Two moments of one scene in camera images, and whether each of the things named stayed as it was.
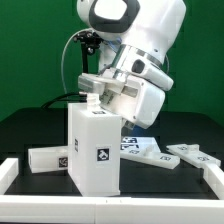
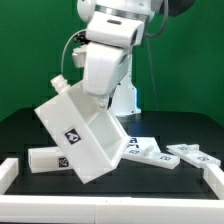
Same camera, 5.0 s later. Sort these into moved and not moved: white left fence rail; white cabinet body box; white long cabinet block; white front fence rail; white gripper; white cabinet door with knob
Moved: white cabinet body box; white gripper
Not moved: white long cabinet block; white front fence rail; white left fence rail; white cabinet door with knob
